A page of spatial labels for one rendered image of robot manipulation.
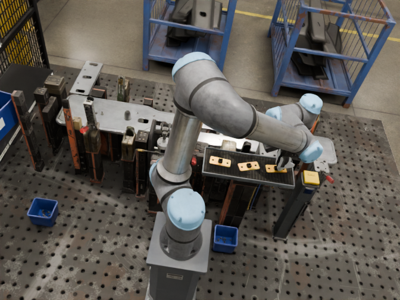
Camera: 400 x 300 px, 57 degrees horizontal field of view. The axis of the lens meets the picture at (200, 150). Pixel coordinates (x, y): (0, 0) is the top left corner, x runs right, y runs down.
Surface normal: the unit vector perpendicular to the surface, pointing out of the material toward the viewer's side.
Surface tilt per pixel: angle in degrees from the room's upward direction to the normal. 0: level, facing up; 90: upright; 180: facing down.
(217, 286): 0
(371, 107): 0
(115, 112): 0
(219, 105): 51
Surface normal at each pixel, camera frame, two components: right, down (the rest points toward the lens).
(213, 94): -0.10, -0.18
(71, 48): 0.13, -0.67
